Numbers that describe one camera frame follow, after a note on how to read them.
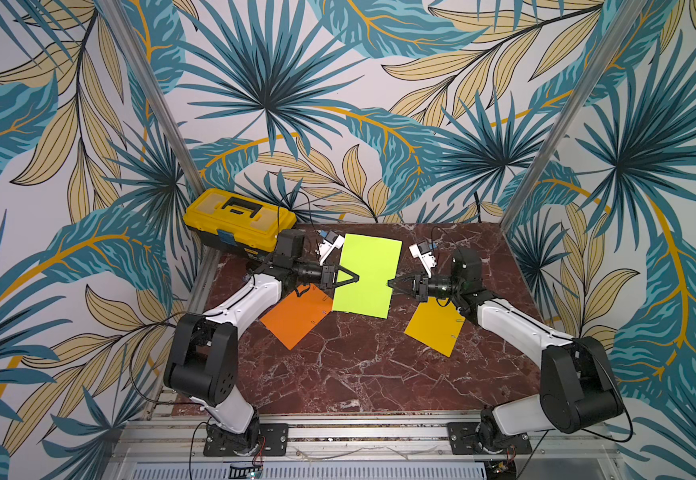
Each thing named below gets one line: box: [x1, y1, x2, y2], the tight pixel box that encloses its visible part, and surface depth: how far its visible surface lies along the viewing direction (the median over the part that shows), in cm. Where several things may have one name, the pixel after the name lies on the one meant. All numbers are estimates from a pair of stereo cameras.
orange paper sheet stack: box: [260, 283, 333, 351], surface depth 95 cm
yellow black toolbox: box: [182, 188, 297, 257], surface depth 101 cm
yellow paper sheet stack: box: [404, 296, 466, 358], surface depth 92 cm
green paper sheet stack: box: [332, 233, 403, 319], surface depth 77 cm
